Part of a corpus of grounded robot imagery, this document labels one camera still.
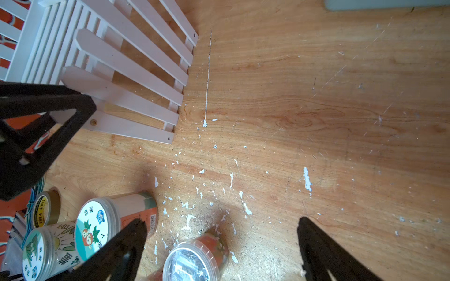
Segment white slatted wooden shelf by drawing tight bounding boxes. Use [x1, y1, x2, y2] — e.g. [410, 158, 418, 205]
[1, 1, 198, 144]

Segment seed jar tree lid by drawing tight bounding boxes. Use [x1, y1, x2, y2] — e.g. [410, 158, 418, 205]
[22, 221, 82, 281]

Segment small clear cup red seeds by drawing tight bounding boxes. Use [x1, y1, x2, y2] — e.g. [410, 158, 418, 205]
[142, 232, 230, 281]

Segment green blue cable bundle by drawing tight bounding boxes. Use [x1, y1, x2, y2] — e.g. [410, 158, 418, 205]
[20, 175, 46, 250]

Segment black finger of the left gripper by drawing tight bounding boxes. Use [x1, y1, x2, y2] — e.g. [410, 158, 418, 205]
[1, 82, 97, 201]

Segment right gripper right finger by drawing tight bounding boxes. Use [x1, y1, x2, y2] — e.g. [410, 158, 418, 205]
[297, 217, 380, 281]

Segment seed jar strawberry lid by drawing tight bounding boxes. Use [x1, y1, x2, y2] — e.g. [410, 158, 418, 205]
[75, 191, 158, 262]

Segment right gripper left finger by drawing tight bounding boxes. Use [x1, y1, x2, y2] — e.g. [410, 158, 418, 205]
[51, 219, 147, 281]

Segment grey lidded storage box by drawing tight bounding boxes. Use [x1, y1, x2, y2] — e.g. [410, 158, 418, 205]
[324, 0, 450, 11]

